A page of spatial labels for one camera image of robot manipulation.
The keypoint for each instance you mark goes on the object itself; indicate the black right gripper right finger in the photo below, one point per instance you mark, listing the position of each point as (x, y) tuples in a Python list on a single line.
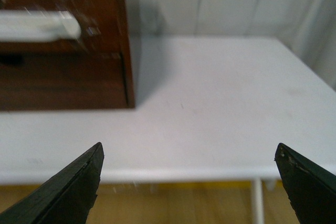
[(310, 188)]

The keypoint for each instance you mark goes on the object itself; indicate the brown wooden drawer cabinet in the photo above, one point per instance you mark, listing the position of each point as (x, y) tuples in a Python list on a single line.
[(126, 24)]

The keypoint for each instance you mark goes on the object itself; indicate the brown wooden bottom drawer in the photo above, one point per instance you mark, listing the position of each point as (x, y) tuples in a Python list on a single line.
[(64, 82)]

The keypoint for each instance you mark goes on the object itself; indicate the brown wooden top drawer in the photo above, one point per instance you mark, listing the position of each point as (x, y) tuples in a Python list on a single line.
[(100, 23)]

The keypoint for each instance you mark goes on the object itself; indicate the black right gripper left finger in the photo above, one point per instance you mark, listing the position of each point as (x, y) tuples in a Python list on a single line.
[(67, 197)]

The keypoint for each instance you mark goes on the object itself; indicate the white drawer handle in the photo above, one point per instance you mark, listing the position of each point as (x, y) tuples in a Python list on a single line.
[(38, 26)]

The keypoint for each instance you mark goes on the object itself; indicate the white table leg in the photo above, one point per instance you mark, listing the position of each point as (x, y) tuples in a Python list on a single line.
[(257, 203)]

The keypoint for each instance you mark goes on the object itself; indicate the brown wooden drawer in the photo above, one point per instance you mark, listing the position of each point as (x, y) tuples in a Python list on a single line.
[(64, 82), (100, 23)]

